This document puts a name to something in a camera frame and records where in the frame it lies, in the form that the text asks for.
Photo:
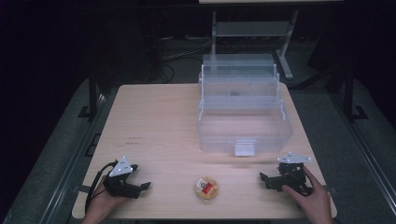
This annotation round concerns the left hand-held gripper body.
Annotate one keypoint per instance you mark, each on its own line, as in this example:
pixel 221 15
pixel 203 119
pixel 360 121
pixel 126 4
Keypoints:
pixel 120 183

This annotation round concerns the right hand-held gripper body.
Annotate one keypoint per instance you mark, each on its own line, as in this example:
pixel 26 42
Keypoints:
pixel 291 175

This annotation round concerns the clear plastic storage box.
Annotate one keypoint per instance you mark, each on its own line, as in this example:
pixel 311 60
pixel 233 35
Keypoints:
pixel 244 130

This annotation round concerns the round yellow tin red label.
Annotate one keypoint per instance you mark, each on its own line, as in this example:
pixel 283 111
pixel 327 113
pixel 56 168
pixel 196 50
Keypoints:
pixel 206 188

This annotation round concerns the person's left hand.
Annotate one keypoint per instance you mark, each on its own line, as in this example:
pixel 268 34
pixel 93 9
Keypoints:
pixel 99 207

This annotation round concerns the person's right hand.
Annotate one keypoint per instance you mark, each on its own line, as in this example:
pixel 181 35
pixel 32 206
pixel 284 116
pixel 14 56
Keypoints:
pixel 314 202

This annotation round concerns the grey metal stand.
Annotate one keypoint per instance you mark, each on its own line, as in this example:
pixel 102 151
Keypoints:
pixel 253 28

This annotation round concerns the black metal stand post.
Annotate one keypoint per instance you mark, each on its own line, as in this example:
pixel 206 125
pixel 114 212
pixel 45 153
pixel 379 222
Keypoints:
pixel 92 93
pixel 349 93

